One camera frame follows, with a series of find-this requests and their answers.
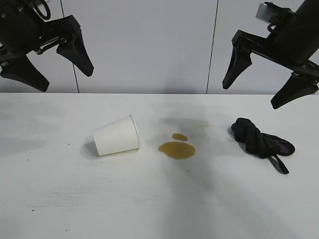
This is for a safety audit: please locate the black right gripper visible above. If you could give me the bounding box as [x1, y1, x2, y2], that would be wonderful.
[222, 9, 319, 110]

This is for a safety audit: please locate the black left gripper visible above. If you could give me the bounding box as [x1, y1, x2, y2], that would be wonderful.
[0, 0, 95, 93]

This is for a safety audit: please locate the black cloth with purple patch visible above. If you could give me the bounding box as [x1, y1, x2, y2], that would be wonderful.
[230, 117, 296, 175]

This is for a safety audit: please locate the white paper cup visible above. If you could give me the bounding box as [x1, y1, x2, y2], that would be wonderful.
[92, 114, 141, 157]

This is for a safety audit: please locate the small brown liquid spill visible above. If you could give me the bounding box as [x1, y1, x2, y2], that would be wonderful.
[171, 132, 189, 142]

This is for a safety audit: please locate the large brown liquid spill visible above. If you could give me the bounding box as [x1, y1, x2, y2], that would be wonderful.
[158, 141, 196, 160]

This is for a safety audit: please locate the black left camera cable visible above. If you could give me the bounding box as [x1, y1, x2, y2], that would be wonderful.
[34, 0, 50, 17]

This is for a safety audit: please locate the black right camera bracket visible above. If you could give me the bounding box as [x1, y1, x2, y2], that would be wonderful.
[264, 1, 299, 25]

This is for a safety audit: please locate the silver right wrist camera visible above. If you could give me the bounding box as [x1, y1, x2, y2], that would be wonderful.
[256, 2, 279, 25]

